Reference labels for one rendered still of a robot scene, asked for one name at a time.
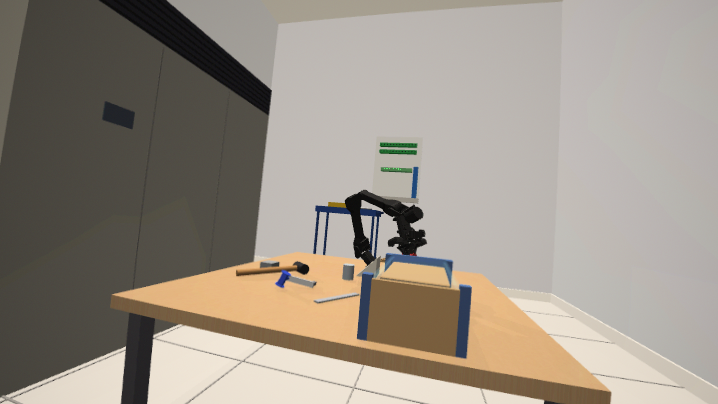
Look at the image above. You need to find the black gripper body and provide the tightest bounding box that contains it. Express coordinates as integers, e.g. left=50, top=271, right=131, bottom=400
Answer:
left=388, top=225, right=427, bottom=247

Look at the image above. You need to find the grey cylinder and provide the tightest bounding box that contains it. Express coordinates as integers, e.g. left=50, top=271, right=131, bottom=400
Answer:
left=342, top=264, right=355, bottom=281

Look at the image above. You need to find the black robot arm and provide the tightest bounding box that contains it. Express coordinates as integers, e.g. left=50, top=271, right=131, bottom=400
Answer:
left=345, top=190, right=425, bottom=267

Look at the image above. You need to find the grey flat bar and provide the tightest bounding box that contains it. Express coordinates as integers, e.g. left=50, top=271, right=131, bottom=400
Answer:
left=313, top=293, right=360, bottom=303

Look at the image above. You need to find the black-headed mallet with wooden handle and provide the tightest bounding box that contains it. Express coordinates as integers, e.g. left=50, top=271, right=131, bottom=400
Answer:
left=236, top=261, right=309, bottom=276

